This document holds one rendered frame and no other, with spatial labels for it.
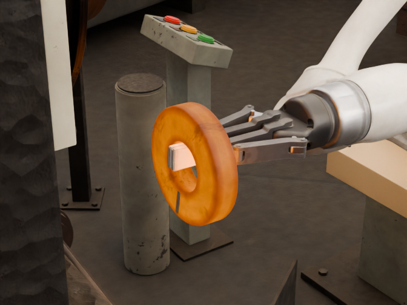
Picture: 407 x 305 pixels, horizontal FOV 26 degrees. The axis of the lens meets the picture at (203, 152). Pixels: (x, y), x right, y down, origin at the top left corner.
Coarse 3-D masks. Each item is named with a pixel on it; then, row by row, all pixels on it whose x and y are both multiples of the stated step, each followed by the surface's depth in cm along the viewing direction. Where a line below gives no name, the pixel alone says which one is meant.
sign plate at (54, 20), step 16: (48, 0) 61; (64, 0) 62; (48, 16) 61; (64, 16) 62; (48, 32) 62; (64, 32) 63; (48, 48) 62; (64, 48) 63; (48, 64) 63; (64, 64) 64; (48, 80) 64; (64, 80) 64; (64, 96) 65; (64, 112) 65; (64, 128) 66; (64, 144) 67
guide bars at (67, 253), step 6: (66, 246) 117; (66, 252) 115; (72, 258) 114; (78, 264) 113; (84, 270) 113; (84, 276) 111; (90, 282) 110; (96, 288) 110; (102, 294) 109; (108, 300) 108
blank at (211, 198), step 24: (168, 120) 111; (192, 120) 106; (216, 120) 107; (168, 144) 112; (192, 144) 107; (216, 144) 105; (168, 168) 114; (216, 168) 104; (168, 192) 115; (192, 192) 110; (216, 192) 105; (192, 216) 112; (216, 216) 108
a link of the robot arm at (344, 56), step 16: (368, 0) 141; (384, 0) 140; (400, 0) 140; (352, 16) 143; (368, 16) 141; (384, 16) 141; (352, 32) 142; (368, 32) 142; (336, 48) 142; (352, 48) 142; (320, 64) 140; (336, 64) 140; (352, 64) 141; (304, 80) 139; (320, 80) 136; (288, 96) 140
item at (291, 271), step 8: (296, 264) 112; (288, 272) 109; (296, 272) 113; (288, 280) 109; (280, 288) 107; (288, 288) 110; (280, 296) 106; (288, 296) 111; (272, 304) 104; (280, 304) 107; (288, 304) 112
